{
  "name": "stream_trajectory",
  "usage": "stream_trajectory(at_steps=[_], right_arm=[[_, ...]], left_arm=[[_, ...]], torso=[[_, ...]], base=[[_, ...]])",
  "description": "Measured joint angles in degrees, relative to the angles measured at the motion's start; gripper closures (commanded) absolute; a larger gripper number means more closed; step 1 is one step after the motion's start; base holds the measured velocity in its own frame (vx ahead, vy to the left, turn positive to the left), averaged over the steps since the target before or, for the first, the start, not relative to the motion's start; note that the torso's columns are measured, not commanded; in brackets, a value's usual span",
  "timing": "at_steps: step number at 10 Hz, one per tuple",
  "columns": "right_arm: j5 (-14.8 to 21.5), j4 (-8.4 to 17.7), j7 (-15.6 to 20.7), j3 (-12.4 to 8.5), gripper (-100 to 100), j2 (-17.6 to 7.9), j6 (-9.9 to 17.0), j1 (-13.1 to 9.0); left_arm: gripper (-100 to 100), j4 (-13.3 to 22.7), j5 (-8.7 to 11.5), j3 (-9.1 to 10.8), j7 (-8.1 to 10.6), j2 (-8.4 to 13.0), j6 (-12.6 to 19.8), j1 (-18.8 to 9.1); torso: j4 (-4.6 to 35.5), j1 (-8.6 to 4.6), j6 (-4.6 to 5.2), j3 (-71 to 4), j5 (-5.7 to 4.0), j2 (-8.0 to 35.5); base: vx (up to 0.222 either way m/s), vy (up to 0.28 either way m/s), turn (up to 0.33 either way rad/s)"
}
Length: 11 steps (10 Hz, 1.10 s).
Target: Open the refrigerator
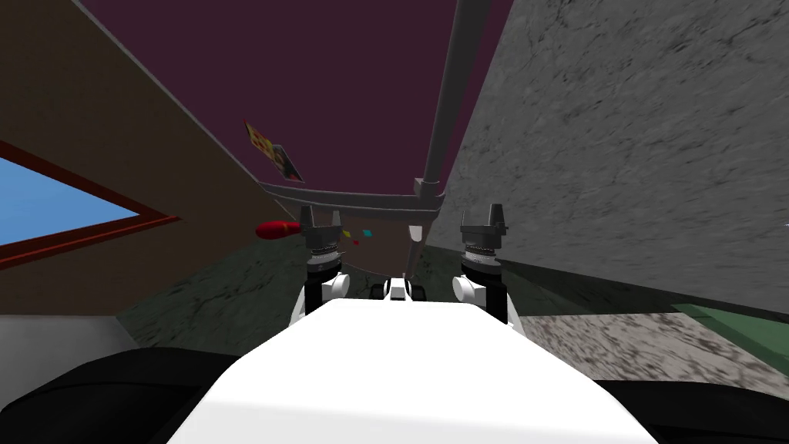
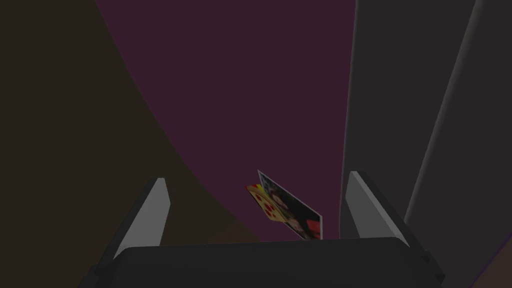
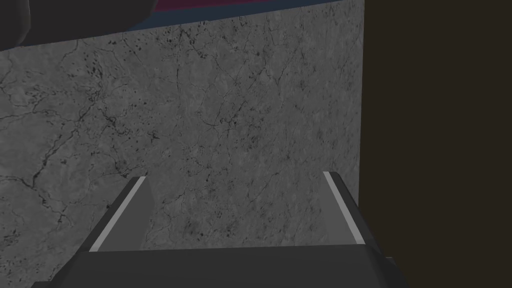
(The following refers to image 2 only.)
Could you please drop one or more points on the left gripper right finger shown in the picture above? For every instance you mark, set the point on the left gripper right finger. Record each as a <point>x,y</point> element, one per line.
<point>370,214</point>

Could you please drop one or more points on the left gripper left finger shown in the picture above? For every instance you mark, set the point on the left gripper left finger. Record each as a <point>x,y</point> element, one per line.
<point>147,220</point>

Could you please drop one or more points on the dark grey door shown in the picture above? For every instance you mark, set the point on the dark grey door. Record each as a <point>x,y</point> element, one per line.
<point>408,120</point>

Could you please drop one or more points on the colourful wall picture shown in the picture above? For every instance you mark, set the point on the colourful wall picture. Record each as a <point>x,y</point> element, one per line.
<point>288,208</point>

